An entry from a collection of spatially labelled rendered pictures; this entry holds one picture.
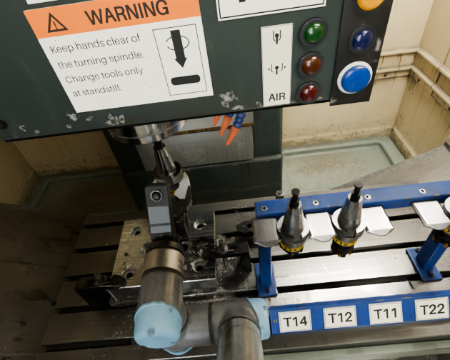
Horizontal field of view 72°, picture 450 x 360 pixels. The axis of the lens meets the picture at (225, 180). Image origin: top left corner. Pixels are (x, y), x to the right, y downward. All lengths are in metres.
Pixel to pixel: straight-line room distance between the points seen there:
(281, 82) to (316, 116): 1.35
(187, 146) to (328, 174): 0.78
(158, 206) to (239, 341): 0.27
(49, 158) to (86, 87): 1.61
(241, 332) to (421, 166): 1.12
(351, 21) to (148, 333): 0.48
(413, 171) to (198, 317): 1.11
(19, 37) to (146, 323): 0.41
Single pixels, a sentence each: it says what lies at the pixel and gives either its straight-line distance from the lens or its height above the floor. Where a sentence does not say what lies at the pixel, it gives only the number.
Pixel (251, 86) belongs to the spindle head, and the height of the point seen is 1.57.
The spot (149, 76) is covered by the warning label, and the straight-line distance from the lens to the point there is 0.35.
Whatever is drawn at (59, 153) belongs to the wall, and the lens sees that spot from 1.93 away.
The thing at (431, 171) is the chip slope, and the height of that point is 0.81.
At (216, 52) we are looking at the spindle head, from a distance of 0.33.
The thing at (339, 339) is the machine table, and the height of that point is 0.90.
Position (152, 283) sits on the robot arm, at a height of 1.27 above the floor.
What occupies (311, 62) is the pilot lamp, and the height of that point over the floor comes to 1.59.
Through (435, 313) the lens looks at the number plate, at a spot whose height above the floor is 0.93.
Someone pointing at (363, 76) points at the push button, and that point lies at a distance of 0.37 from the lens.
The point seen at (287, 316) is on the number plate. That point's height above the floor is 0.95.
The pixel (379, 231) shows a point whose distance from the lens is 0.67.
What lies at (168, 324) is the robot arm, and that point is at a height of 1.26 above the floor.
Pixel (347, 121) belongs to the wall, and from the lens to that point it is 1.78.
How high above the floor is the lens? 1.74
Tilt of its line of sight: 45 degrees down
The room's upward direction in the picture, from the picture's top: 9 degrees counter-clockwise
